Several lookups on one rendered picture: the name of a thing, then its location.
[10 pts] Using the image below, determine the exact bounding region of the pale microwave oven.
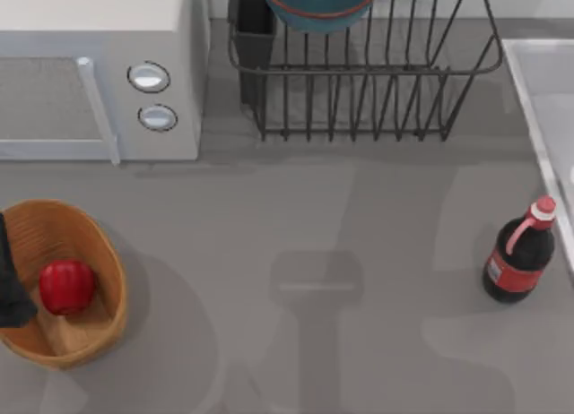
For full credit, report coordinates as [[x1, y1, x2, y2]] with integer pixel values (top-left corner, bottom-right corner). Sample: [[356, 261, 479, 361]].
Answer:
[[0, 0, 212, 165]]

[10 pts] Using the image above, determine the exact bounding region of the white sink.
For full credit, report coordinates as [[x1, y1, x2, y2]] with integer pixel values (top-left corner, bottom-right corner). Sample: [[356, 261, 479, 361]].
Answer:
[[500, 39, 574, 276]]

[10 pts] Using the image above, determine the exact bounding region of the dark wire dish rack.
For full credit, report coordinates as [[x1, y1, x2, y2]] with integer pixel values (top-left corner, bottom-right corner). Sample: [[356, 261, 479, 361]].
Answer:
[[227, 0, 503, 143]]

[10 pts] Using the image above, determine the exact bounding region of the round microwave knob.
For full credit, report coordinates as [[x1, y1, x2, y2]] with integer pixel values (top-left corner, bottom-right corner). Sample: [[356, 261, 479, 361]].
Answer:
[[137, 103, 178, 133], [126, 60, 171, 94]]

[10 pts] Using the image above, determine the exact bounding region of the dark bottle with red label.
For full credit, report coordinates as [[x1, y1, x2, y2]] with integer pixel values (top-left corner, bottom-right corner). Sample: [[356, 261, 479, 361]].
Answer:
[[482, 195, 558, 305]]

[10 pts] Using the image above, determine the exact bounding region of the teal bowl with red rim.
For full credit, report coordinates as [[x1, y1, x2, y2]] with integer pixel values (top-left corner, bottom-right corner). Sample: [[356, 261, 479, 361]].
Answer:
[[260, 0, 382, 34]]

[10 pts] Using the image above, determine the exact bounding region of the black cutlery holder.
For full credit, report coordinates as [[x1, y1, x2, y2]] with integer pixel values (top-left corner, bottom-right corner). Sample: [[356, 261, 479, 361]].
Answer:
[[232, 0, 278, 110]]

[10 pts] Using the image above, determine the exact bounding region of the wooden basket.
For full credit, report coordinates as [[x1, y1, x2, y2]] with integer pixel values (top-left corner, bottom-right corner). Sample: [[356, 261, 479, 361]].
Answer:
[[0, 198, 129, 371]]

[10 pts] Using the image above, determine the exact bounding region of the microwave door handle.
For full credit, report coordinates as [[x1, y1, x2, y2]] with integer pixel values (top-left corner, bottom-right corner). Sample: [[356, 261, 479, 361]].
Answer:
[[75, 56, 121, 166]]

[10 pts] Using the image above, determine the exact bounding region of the red apple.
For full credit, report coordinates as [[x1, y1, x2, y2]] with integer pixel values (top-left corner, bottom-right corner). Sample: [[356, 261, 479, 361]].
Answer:
[[38, 259, 97, 316]]

